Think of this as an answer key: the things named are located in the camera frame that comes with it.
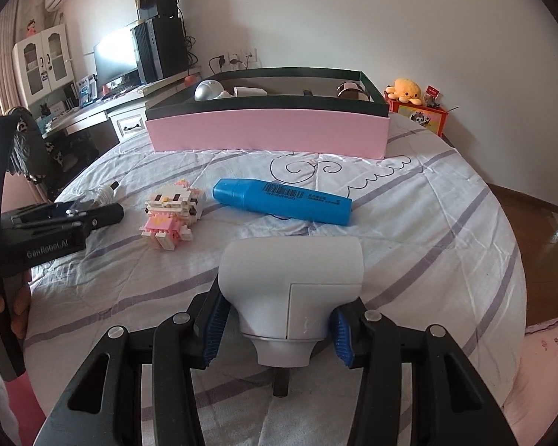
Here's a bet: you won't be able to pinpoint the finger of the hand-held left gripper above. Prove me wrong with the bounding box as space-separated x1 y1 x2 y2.
70 202 124 239
9 199 98 224

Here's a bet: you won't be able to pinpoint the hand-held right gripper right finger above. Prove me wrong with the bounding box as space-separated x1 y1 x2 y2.
328 300 517 446

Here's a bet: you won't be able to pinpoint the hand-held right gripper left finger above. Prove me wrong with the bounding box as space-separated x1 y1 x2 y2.
42 279 231 446

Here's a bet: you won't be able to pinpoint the white handheld device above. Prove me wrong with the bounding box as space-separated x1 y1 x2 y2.
217 236 364 398

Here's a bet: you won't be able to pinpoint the white plush toy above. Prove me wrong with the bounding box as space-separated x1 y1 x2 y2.
194 80 235 102

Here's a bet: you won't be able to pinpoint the pink storage box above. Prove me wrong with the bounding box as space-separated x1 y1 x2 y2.
145 67 391 159

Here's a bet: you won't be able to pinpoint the person's left hand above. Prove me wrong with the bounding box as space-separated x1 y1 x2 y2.
0 269 32 340

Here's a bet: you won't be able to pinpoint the pink building block figure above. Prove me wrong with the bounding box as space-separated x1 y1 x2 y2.
139 179 208 252

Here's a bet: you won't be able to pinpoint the dark hanging jacket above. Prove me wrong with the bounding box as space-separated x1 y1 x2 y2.
2 107 52 182

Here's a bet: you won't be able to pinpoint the white desk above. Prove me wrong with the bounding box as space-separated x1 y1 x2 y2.
39 74 201 145

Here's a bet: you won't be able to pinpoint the blue white box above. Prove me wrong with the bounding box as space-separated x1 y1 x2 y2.
77 77 97 103

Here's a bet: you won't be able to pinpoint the striped bed sheet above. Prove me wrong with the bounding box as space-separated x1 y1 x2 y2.
23 116 526 446

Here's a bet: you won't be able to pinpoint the large blue highlighter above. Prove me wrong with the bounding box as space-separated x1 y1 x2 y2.
212 178 353 227

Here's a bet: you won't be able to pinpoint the white glass-door cabinet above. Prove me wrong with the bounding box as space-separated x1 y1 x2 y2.
12 24 74 109

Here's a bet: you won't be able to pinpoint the black computer monitor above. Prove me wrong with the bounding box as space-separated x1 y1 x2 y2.
94 21 140 87

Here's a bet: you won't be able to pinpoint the pink curtain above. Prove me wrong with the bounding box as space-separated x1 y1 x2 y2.
0 0 33 117

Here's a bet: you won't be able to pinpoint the black computer tower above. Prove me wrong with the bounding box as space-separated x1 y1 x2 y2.
130 16 187 84

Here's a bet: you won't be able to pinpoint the pink pillow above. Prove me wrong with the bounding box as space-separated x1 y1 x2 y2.
502 311 558 446

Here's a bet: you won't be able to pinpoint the black box on tower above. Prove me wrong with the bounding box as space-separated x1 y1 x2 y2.
136 0 177 20

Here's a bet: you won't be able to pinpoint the red printed box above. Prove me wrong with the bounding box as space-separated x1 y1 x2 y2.
388 100 448 136

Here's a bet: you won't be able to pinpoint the brown round object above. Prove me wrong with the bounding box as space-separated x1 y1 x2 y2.
337 81 370 101

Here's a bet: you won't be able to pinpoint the orange plush octopus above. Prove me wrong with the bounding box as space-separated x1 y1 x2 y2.
385 78 424 104

